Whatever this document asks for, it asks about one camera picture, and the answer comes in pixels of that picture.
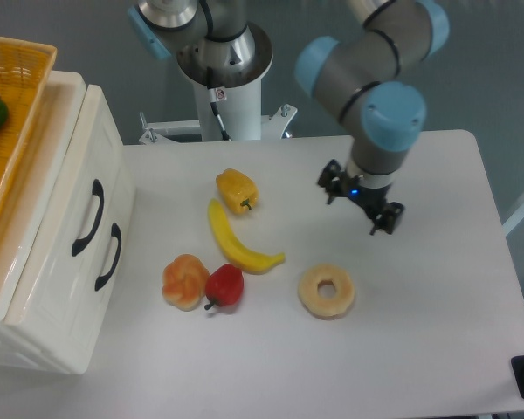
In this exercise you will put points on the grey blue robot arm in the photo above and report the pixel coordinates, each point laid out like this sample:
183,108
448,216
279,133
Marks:
356,83

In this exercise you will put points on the orange knotted bread roll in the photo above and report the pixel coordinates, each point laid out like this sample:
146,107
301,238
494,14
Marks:
184,281

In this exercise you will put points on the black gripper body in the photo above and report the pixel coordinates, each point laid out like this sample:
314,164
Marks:
363,188

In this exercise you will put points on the red bell pepper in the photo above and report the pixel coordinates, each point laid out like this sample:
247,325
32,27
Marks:
224,287

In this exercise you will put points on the orange woven basket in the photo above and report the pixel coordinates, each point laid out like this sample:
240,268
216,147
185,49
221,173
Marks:
24,70

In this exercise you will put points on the white drawer cabinet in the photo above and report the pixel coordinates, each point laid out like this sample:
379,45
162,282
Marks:
25,204

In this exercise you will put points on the white drawer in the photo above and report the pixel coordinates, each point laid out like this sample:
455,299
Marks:
50,298
112,241

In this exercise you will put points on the beige donut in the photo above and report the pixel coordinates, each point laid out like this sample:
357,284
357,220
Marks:
326,307

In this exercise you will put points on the yellow banana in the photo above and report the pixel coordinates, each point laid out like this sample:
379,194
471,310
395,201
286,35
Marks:
232,248

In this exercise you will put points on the yellow bell pepper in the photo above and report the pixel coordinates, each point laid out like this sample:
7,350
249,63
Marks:
239,192

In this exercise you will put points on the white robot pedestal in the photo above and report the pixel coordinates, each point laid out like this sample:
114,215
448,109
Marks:
227,84

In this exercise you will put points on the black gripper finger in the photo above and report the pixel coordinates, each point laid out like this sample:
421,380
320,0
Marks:
385,216
332,179

